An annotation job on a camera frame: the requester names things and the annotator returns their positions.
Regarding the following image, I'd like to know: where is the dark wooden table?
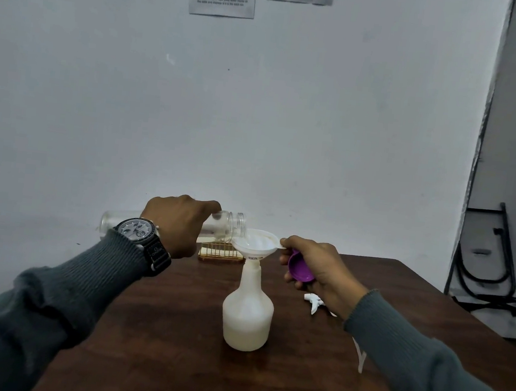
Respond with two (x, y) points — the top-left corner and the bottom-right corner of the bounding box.
(30, 222), (516, 391)

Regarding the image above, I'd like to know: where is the black strap wristwatch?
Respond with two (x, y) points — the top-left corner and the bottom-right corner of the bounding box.
(103, 214), (177, 280)

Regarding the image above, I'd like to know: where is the black folding chair frame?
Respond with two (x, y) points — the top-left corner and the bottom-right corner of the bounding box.
(444, 197), (516, 303)

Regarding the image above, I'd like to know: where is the white plastic spray bottle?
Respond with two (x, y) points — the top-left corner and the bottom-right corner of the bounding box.
(217, 255), (279, 355)

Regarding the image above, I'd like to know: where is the white trigger sprayer head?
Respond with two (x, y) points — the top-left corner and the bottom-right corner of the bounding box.
(296, 292), (373, 375)

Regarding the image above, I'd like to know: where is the person's right forearm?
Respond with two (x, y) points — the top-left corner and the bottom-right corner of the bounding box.
(337, 287), (516, 391)

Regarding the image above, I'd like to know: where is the person's left hand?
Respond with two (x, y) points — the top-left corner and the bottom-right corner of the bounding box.
(135, 190), (224, 264)

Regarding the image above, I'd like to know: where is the gold wire napkin holder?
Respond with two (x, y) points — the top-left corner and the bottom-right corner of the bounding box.
(197, 237), (248, 267)

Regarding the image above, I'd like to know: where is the clear glass bottle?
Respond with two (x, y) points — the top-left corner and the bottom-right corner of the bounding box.
(99, 198), (249, 250)

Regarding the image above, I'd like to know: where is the person's right hand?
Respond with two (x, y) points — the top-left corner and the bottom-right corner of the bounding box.
(272, 233), (375, 324)

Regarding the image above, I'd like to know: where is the person's left forearm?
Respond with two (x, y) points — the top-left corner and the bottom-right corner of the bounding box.
(0, 217), (154, 391)

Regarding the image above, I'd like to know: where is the purple bottle cap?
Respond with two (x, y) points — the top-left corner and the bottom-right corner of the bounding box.
(285, 248), (319, 285)

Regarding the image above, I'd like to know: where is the white plastic funnel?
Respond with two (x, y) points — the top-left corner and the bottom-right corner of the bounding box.
(229, 226), (288, 266)

